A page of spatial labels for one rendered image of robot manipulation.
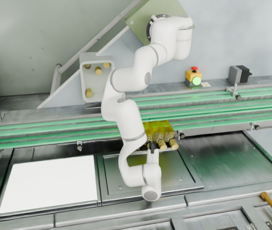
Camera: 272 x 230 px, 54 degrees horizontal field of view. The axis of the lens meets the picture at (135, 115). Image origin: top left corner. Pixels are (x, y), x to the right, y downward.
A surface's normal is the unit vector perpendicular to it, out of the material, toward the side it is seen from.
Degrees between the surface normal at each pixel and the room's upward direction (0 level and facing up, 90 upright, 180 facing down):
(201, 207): 90
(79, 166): 90
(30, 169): 90
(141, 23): 1
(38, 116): 90
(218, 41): 0
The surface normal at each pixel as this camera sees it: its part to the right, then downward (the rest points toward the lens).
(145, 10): 0.18, 0.50
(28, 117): 0.00, -0.87
